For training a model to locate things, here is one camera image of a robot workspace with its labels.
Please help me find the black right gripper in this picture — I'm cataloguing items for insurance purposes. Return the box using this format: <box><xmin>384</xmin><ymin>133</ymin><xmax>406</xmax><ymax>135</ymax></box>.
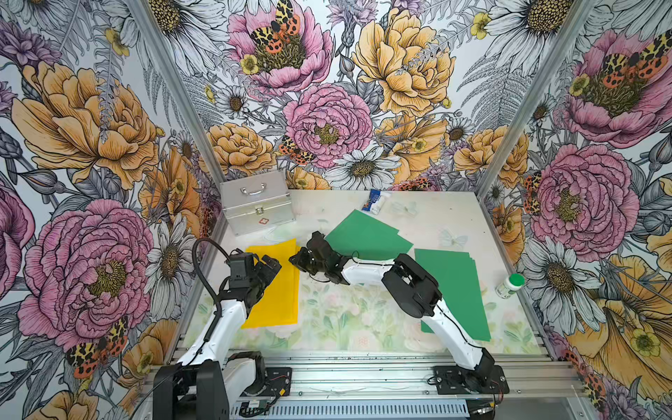
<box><xmin>288</xmin><ymin>247</ymin><xmax>327</xmax><ymax>278</ymax></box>

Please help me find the yellow paper sheet under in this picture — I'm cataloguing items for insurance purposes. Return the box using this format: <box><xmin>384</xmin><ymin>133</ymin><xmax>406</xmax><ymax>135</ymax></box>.
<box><xmin>241</xmin><ymin>239</ymin><xmax>299</xmax><ymax>329</ymax></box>

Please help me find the large green paper sheet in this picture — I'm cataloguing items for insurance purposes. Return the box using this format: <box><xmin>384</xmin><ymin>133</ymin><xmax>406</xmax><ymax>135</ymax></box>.
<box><xmin>414</xmin><ymin>248</ymin><xmax>491</xmax><ymax>342</ymax></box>

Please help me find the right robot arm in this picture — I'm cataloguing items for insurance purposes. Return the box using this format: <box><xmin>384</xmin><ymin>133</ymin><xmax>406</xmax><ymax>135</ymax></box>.
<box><xmin>289</xmin><ymin>231</ymin><xmax>502</xmax><ymax>394</ymax></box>

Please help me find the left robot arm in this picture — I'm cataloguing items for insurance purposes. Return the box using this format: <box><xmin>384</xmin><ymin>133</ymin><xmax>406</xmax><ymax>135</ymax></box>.
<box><xmin>152</xmin><ymin>250</ymin><xmax>282</xmax><ymax>419</ymax></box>

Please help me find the silver metal case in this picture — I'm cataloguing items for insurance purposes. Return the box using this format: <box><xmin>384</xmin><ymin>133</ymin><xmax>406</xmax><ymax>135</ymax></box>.
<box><xmin>220</xmin><ymin>170</ymin><xmax>295</xmax><ymax>236</ymax></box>

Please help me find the blue white snack packet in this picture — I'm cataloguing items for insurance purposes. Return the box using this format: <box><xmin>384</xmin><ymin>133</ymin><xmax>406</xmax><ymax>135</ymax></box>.
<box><xmin>362</xmin><ymin>190</ymin><xmax>391</xmax><ymax>215</ymax></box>

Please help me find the green cap white bottle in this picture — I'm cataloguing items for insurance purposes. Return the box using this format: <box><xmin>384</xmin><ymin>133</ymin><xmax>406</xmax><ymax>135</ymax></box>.
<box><xmin>495</xmin><ymin>273</ymin><xmax>526</xmax><ymax>299</ymax></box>

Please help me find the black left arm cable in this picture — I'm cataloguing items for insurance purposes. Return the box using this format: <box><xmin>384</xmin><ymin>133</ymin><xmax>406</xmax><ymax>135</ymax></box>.
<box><xmin>177</xmin><ymin>237</ymin><xmax>232</xmax><ymax>369</ymax></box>

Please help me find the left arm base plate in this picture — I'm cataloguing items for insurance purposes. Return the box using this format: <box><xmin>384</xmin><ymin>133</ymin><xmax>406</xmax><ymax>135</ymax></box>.
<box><xmin>257</xmin><ymin>367</ymin><xmax>293</xmax><ymax>397</ymax></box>

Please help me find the aluminium rail frame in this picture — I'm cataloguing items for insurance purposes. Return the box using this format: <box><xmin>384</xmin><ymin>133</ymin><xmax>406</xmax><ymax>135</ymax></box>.
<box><xmin>262</xmin><ymin>341</ymin><xmax>586</xmax><ymax>402</ymax></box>

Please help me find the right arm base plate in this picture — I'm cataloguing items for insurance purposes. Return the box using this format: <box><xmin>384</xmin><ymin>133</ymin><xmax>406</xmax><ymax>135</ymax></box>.
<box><xmin>427</xmin><ymin>365</ymin><xmax>510</xmax><ymax>395</ymax></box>

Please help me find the aluminium corner post left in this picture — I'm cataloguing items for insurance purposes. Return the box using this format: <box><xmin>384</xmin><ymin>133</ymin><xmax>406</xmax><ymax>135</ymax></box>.
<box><xmin>129</xmin><ymin>1</ymin><xmax>226</xmax><ymax>185</ymax></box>

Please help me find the aluminium corner post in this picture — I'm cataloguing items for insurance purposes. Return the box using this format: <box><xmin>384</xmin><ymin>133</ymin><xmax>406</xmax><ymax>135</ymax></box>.
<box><xmin>129</xmin><ymin>1</ymin><xmax>226</xmax><ymax>185</ymax></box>
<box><xmin>476</xmin><ymin>1</ymin><xmax>594</xmax><ymax>200</ymax></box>

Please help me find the aluminium corner post right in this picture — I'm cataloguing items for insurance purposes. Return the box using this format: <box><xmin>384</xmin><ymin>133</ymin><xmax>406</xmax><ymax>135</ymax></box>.
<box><xmin>476</xmin><ymin>1</ymin><xmax>594</xmax><ymax>200</ymax></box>

